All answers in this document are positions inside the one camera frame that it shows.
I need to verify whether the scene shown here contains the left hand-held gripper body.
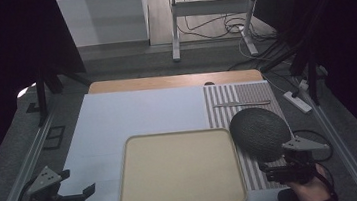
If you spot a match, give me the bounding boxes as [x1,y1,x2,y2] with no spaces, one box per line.
[23,162,88,201]

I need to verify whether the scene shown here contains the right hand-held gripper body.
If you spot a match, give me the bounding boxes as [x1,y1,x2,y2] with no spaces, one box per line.
[261,132,334,189]

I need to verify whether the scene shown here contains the dark grey round woven placemat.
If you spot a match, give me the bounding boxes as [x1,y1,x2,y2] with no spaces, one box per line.
[227,103,295,168]

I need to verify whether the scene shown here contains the person's right hand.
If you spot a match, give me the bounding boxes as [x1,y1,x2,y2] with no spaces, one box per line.
[284,162,333,201]

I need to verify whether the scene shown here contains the white power strip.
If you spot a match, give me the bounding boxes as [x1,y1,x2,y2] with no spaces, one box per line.
[282,88,314,116]

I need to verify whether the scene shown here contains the table knife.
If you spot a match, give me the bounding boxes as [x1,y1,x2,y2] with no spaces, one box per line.
[212,97,272,112]

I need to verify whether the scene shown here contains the grey striped placemat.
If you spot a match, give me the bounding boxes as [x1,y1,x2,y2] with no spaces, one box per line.
[202,76,298,196]

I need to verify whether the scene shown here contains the black metal stand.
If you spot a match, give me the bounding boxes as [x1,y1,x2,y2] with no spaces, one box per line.
[255,28,333,112]
[21,56,96,129]

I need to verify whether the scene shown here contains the beige rectangular tray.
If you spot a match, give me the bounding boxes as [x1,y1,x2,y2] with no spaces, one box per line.
[111,124,249,201]

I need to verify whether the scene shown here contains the light blue table mat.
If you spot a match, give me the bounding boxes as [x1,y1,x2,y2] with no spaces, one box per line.
[48,73,294,201]

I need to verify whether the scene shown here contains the white cabinet panel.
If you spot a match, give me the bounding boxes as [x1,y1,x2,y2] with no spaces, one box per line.
[56,0,153,50]

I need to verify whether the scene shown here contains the aluminium rail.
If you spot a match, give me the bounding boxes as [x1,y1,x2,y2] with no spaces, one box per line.
[301,90,357,201]
[0,101,71,201]

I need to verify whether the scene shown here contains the white floor cable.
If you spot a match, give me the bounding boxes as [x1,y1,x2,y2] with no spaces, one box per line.
[225,18,289,100]

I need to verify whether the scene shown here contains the black floor cables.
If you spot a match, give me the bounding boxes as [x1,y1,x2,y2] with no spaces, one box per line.
[174,0,292,78]

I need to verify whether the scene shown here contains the white desk frame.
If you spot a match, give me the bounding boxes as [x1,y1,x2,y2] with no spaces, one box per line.
[165,0,268,65]

